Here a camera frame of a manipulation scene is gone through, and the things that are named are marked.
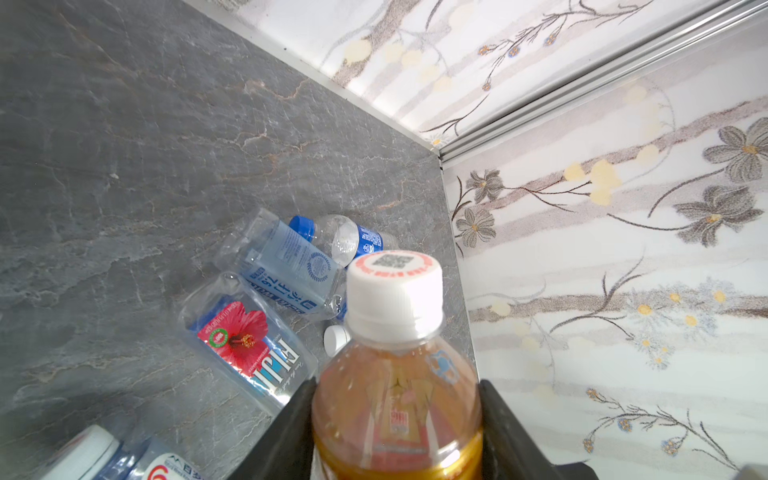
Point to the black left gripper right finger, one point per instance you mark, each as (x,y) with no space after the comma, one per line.
(509,452)

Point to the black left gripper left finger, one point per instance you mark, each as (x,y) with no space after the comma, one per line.
(285,450)

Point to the orange red liquid bottle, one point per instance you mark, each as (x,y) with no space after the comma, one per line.
(397,401)

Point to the tall clear blue bottle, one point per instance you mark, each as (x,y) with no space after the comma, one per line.
(97,454)

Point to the pepsi label clear bottle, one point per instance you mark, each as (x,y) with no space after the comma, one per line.
(341,238)

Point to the ribbed clear bottle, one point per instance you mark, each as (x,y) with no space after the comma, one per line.
(336,337)

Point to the pink label blue bottle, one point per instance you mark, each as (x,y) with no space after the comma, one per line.
(233,327)

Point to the square clear blue cap bottle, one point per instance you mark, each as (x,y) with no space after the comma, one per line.
(281,265)

